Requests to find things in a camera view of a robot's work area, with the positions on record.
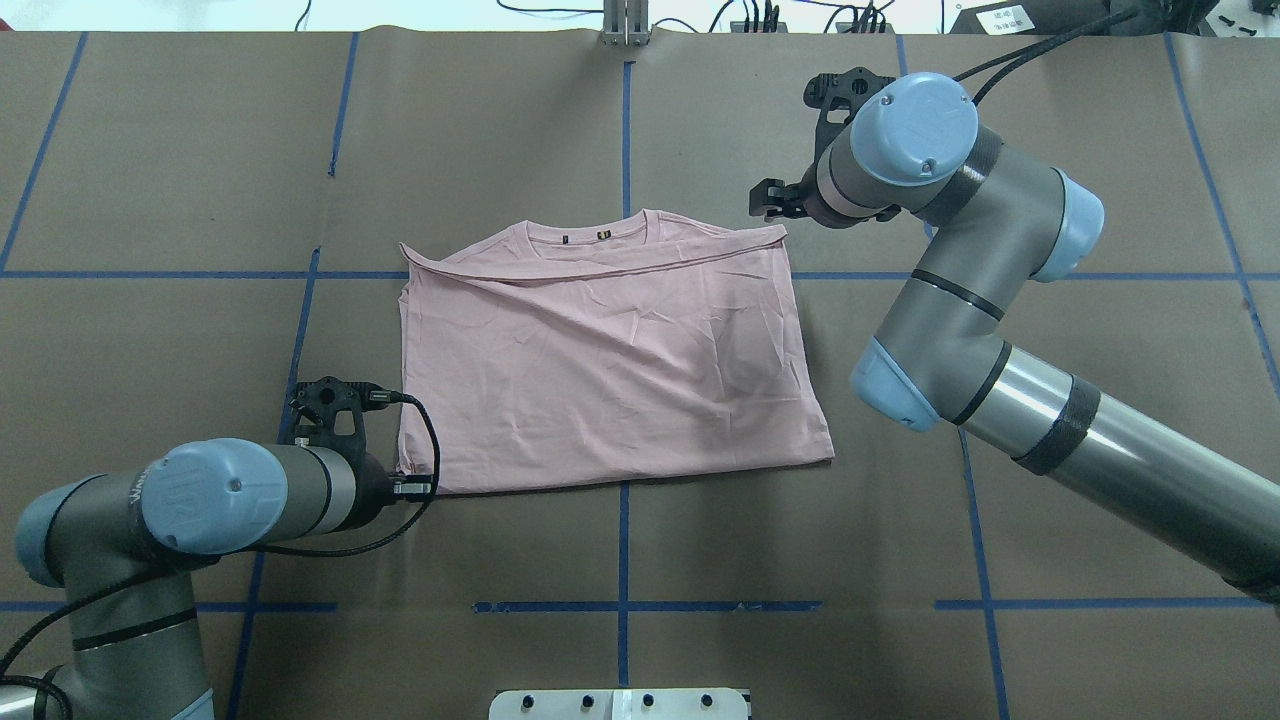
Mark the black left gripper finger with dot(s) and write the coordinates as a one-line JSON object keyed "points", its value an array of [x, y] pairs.
{"points": [[413, 494], [413, 482]]}

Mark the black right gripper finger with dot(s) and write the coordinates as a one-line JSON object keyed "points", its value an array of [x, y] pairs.
{"points": [[774, 191], [775, 211]]}

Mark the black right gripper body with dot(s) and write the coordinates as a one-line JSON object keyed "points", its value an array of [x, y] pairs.
{"points": [[803, 199]]}

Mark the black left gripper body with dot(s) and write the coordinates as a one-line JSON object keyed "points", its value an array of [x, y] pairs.
{"points": [[377, 484]]}

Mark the pink snoopy t-shirt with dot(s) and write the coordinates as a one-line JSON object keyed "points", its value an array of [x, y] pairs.
{"points": [[655, 347]]}

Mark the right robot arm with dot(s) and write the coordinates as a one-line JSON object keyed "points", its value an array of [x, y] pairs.
{"points": [[1001, 218]]}

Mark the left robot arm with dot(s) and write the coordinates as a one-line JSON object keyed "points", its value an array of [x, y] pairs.
{"points": [[123, 548]]}

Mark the black box with label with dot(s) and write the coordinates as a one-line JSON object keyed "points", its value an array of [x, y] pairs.
{"points": [[1046, 18]]}

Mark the aluminium frame post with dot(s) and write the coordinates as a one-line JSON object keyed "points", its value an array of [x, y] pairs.
{"points": [[626, 23]]}

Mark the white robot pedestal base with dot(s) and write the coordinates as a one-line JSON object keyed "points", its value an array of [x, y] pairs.
{"points": [[623, 703]]}

